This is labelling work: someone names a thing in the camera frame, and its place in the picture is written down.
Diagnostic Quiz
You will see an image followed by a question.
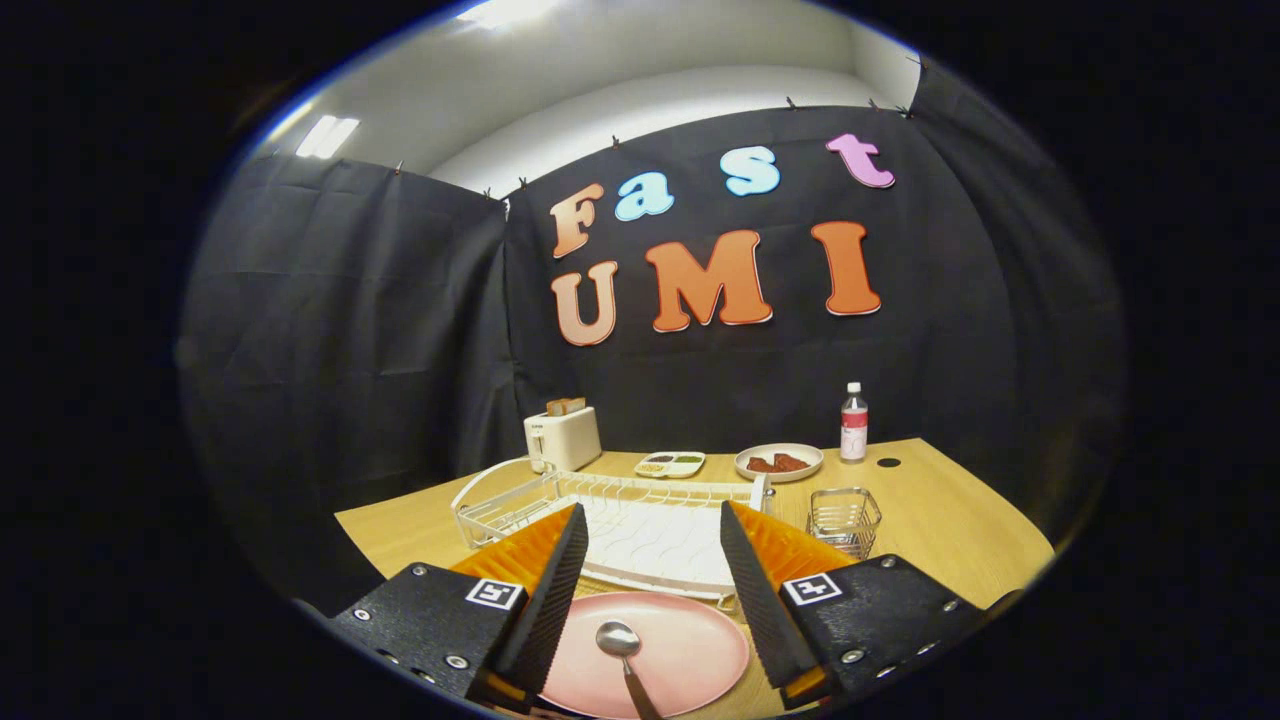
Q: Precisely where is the small ceiling light panel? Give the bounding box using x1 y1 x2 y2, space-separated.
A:
295 115 361 160

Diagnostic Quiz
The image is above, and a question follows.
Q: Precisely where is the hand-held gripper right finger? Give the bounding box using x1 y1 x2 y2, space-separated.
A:
719 499 991 711

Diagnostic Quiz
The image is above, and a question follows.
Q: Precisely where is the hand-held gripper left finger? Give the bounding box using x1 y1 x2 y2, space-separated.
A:
325 502 591 713

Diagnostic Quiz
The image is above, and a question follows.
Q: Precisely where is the white wire dish rack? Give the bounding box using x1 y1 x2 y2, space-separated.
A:
450 457 776 613

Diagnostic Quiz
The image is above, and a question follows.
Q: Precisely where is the black backdrop cloth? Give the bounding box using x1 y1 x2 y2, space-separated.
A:
178 60 1129 601

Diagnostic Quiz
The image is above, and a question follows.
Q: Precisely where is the pink plate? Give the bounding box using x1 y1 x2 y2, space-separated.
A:
540 590 751 720

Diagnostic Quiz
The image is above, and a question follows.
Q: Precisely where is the white toaster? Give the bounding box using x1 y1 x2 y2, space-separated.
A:
523 405 604 474

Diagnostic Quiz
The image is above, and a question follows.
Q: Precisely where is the clear plastic bottle red label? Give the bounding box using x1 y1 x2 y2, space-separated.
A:
840 382 870 464

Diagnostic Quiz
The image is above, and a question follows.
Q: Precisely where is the white plate with meat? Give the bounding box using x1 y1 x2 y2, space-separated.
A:
734 443 825 484

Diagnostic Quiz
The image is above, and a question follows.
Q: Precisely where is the white divided dish with beans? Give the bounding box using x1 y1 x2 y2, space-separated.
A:
634 451 707 479

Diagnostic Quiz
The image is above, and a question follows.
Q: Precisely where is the metal spoon with dark handle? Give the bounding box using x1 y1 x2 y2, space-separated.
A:
595 620 663 720

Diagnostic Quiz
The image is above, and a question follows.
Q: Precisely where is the large ceiling light panel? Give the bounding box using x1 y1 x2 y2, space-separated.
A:
455 0 561 29

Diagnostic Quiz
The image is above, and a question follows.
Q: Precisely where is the metal wire basket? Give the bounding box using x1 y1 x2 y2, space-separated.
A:
806 487 883 561

